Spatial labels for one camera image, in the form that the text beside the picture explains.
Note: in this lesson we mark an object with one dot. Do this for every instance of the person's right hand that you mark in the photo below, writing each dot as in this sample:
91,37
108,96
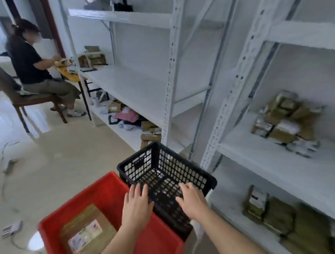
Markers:
195,202

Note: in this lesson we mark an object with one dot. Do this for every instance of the person's left hand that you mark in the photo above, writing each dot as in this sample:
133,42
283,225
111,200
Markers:
137,209

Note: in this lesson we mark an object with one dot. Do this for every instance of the red plastic crate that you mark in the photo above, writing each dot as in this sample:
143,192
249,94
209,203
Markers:
104,191

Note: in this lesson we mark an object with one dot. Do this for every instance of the black plastic basket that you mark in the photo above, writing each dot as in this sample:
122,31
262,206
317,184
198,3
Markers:
167,162

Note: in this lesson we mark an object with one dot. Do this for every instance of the tape-wrapped parcel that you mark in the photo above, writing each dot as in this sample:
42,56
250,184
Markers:
83,222

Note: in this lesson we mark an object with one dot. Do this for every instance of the pile of plastic mailer bags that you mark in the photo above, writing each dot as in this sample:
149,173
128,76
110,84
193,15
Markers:
128,127

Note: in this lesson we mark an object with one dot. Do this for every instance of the cardboard box white label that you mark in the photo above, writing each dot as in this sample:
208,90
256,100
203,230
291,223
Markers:
115,107

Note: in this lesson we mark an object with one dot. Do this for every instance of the taped cardboard box end label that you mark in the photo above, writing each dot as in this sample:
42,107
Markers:
284,100

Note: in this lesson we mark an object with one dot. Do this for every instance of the white metal shelving rack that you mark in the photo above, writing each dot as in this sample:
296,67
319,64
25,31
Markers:
301,34
136,89

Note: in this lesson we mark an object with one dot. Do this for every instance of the person's left forearm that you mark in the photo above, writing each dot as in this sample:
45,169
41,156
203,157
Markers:
120,243

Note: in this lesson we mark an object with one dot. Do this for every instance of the person's right forearm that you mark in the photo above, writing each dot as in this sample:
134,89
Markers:
230,235

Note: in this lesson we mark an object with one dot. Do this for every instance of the white bottle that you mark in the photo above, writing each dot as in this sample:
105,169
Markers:
96,102

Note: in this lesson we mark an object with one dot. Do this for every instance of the small red striped power strip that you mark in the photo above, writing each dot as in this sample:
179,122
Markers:
11,229

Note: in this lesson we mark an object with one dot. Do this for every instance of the white power strip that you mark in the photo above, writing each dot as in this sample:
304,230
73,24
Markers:
10,166

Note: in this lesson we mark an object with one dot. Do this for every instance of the black handheld device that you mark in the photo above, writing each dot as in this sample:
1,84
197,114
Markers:
88,69

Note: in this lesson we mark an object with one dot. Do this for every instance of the yellow table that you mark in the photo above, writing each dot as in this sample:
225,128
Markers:
69,76

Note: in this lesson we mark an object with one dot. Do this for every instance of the brown wooden chair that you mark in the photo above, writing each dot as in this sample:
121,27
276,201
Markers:
31,99

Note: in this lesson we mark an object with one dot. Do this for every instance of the black objects bundle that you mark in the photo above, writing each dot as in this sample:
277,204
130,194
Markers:
123,6

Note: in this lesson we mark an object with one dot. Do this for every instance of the dark wooden door frame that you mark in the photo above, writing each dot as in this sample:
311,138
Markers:
53,28

